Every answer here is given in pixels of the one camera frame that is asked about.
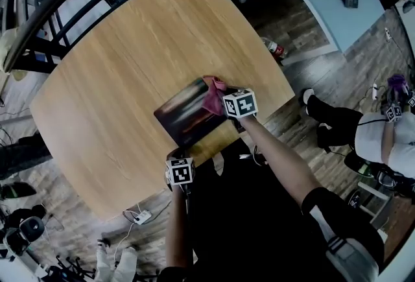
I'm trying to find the black head-mounted headset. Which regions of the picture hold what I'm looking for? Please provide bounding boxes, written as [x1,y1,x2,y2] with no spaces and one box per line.
[377,169,407,190]

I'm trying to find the grey strapped shoulder bag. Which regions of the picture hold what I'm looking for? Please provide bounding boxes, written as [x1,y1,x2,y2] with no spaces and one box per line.
[325,237,381,282]

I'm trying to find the white power strip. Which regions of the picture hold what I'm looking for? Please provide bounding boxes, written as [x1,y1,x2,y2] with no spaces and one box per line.
[132,209,153,226]

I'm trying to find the white metal frame stand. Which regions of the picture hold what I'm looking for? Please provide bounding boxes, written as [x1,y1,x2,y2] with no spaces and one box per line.
[355,181,394,230]

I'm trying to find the black curved metal railing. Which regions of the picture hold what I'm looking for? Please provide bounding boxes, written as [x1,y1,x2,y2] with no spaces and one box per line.
[0,0,264,75]

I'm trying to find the person's right forearm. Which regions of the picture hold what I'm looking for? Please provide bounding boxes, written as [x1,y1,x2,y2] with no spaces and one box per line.
[239,115,322,207]

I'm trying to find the purple cloth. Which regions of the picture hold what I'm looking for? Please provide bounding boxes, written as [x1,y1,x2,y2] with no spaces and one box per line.
[387,74,409,97]

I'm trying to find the pink cloth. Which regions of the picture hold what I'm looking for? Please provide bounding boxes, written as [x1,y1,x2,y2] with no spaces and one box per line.
[201,75,228,117]

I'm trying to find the red label plastic bottle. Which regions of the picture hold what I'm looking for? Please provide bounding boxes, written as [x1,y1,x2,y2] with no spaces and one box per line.
[260,36,288,60]

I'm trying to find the white power cable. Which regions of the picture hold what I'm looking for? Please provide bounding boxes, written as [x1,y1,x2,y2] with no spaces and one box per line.
[112,224,136,264]

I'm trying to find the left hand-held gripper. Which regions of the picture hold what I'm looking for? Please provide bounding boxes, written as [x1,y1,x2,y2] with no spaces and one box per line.
[164,156,197,193]

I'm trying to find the person's black clothed body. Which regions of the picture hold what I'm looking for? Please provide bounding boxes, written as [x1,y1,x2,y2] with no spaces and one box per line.
[158,137,386,282]

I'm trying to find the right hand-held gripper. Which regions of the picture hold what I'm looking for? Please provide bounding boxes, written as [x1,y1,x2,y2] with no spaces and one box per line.
[221,88,259,133]

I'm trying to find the beige hanging tag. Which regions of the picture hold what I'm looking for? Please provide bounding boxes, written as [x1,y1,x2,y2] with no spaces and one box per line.
[211,152,225,177]

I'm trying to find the person's left forearm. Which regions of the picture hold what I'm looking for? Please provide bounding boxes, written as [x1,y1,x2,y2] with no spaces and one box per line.
[165,185,196,270]

